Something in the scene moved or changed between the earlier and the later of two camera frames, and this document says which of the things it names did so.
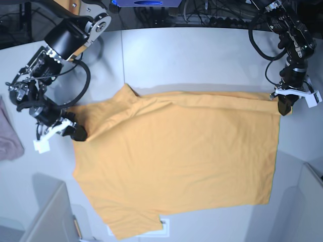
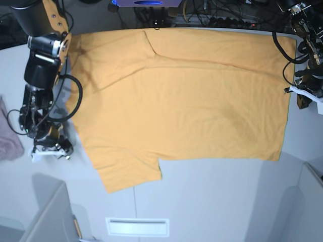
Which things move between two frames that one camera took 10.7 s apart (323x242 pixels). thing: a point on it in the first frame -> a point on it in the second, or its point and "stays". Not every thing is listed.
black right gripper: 293,75 -> 312,80
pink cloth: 11,147 stays
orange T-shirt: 149,158 -> 146,95
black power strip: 229,22 stays
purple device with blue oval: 147,3 stays
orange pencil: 77,226 stays
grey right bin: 306,207 stays
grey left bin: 54,221 stays
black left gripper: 48,114 -> 47,141
